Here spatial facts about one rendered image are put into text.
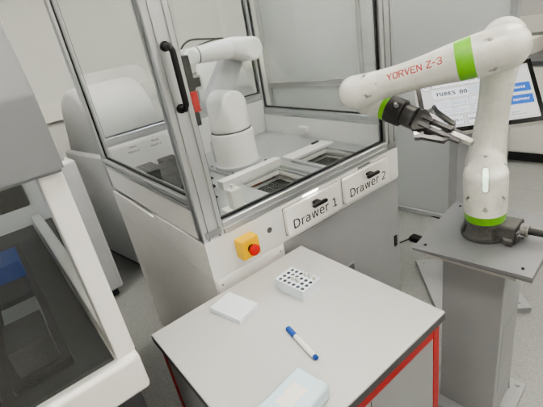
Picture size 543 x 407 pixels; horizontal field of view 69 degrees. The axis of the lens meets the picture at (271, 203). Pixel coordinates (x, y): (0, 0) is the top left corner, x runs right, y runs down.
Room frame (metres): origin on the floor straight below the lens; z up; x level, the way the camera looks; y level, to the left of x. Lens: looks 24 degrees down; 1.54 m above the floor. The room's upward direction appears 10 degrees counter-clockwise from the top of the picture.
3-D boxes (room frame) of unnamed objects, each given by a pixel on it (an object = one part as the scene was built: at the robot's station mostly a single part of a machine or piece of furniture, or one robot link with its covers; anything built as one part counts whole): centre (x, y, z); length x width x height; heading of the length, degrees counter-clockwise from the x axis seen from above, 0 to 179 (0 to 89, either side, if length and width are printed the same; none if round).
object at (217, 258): (1.78, 0.08, 0.87); 1.02 x 0.95 x 0.14; 125
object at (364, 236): (1.79, 0.08, 0.40); 1.03 x 0.95 x 0.80; 125
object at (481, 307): (1.13, -0.70, 0.38); 0.30 x 0.30 x 0.76; 41
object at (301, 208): (1.36, -0.16, 0.87); 0.29 x 0.02 x 0.11; 125
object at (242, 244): (1.16, 0.10, 0.88); 0.07 x 0.05 x 0.07; 125
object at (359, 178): (1.54, -0.42, 0.87); 0.29 x 0.02 x 0.11; 125
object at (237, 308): (0.99, 0.17, 0.77); 0.13 x 0.09 x 0.02; 48
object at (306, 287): (1.04, -0.04, 0.78); 0.12 x 0.08 x 0.04; 40
